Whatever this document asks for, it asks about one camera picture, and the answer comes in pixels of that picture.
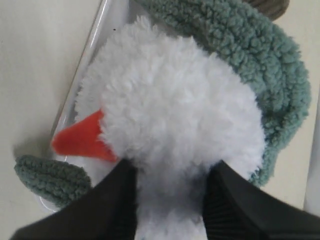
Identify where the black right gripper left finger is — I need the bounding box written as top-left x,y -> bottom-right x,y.
12,160 -> 137,240

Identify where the white plastic tray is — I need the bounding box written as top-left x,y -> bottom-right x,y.
37,0 -> 320,213

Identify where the white plush snowman toy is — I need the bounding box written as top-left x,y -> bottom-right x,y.
52,15 -> 267,240

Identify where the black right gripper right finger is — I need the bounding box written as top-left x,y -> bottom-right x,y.
202,161 -> 320,240

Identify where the green fuzzy scarf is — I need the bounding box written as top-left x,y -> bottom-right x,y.
14,0 -> 311,212

